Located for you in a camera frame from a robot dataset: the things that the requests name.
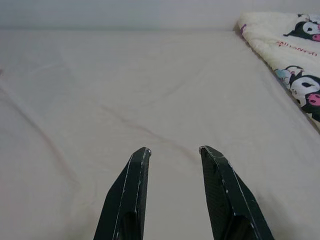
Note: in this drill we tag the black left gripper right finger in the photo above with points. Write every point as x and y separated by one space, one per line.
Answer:
225 200

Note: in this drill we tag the mattress with white sheet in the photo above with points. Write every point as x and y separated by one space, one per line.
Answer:
150 87

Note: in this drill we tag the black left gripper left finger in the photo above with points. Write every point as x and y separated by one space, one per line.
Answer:
125 200

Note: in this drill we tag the cream cartoon print quilt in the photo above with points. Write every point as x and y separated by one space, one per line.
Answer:
265 35

